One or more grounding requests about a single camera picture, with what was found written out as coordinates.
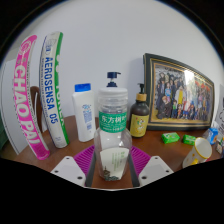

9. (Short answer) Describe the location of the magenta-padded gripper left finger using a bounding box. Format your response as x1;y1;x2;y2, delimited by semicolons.
50;144;98;188

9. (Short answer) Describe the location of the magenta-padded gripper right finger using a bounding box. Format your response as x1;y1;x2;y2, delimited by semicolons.
127;145;175;188

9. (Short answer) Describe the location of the clear green-labelled drink bottle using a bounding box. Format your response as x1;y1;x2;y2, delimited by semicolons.
93;87;133;183

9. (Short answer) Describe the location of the green soap packet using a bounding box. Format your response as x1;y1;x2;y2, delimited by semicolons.
182;134;198;146
161;131;181;145

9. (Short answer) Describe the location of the brown yellow-labelled pump bottle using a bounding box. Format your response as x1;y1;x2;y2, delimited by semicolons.
128;83;151;139

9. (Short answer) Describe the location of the white yellow-rimmed enamel mug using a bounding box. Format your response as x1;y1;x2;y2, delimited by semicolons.
181;136;213;169

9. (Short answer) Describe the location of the white blue-capped lotion bottle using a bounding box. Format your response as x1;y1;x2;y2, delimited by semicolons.
71;83;97;143

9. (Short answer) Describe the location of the blue tissue pack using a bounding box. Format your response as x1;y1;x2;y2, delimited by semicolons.
203;127;221;146

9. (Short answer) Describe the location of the framed group picture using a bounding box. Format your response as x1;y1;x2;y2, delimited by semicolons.
143;52;216;132

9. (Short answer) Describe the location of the green white shuttlecock tube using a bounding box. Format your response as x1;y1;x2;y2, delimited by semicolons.
38;31;71;149

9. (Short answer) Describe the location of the pink shuttlecock tube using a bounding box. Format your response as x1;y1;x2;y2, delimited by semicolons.
12;34;52;161

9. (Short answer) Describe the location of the dark blue pump bottle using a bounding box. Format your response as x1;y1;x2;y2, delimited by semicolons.
106;71;122;89

